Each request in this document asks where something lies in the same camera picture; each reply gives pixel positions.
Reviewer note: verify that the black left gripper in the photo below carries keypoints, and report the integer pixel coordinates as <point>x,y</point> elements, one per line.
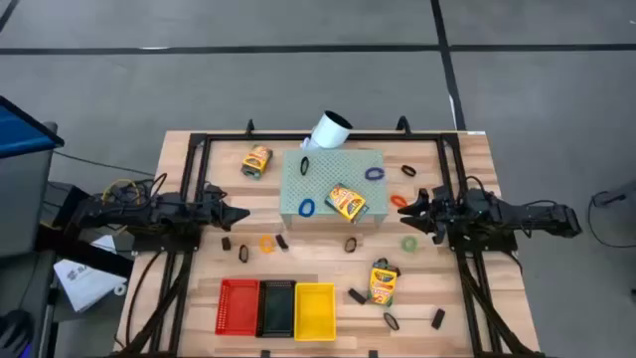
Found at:
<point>213,214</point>

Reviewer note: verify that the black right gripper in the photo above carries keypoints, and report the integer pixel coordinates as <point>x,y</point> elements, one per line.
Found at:
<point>447,216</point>

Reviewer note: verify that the black wide rubber band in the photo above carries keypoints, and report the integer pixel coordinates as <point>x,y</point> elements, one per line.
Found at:
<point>301,166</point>
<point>281,242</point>
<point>437,318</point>
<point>378,260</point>
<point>226,243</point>
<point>385,316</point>
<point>346,245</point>
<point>357,296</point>
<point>402,169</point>
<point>240,253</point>

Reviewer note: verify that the green spiral coil tie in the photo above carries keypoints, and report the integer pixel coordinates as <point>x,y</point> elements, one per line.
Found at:
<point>403,243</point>

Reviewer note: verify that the orange spiral coil tie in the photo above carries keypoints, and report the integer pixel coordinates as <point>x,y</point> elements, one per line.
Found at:
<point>391,198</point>

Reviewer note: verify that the crayon box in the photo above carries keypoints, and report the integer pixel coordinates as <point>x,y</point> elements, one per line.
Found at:
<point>382,286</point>
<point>257,160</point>
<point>346,202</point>

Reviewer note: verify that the yellow plastic basket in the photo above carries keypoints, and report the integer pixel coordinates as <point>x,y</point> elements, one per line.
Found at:
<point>315,312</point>

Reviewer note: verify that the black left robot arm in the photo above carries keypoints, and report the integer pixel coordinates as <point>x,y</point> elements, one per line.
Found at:
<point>149,214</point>

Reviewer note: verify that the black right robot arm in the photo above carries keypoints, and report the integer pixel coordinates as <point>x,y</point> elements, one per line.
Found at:
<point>522,214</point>

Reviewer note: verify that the dark grey desk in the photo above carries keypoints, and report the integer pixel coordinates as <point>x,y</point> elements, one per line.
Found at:
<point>30,283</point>

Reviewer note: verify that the yellow spiral coil tie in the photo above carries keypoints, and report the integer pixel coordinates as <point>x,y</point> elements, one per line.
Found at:
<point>261,243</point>

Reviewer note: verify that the purple spiral coil tie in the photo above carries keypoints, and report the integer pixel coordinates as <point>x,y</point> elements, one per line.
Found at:
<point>366,173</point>

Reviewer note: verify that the blue spiral coil tie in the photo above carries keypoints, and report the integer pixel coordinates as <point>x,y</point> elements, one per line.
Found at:
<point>300,208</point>

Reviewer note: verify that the red plastic basket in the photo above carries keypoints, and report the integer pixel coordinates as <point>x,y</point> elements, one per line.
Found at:
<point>237,308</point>

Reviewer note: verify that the green perforated metal riser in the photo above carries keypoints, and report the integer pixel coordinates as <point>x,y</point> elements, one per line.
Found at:
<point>338,169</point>

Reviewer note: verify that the black plastic basket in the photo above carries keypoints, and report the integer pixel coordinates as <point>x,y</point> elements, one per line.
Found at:
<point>275,308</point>

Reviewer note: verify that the small white paper sheet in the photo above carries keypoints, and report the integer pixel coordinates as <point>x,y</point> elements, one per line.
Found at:
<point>105,244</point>

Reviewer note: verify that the white tape roll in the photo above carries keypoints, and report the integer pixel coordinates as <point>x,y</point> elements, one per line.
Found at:
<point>116,290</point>

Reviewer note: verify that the black support beam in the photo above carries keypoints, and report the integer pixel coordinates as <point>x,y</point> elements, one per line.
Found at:
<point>79,248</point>

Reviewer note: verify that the large white paper sheet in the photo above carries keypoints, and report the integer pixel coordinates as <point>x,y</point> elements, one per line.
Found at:
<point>84,283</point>

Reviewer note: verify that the grey box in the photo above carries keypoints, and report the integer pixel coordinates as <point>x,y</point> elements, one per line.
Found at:
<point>618,195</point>

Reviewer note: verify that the grey cabinet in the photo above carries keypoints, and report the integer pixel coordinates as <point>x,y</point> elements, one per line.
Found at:
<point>25,199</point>

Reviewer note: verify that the blue computer monitor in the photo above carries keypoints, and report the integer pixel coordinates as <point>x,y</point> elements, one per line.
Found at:
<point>20,131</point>

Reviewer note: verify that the wooden table with black frame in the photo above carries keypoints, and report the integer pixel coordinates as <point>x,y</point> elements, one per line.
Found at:
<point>223,136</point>

